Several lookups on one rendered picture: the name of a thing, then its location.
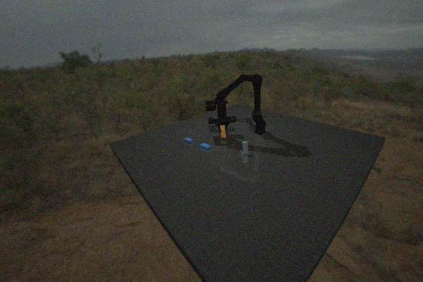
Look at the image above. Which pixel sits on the blue rectangular block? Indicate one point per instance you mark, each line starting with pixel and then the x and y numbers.
pixel 205 146
pixel 188 140

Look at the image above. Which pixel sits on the orange bar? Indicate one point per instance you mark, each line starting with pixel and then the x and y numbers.
pixel 223 133

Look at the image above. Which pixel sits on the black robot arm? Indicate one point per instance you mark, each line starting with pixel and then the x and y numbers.
pixel 256 81

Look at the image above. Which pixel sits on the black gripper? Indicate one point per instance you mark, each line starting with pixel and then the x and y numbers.
pixel 212 120

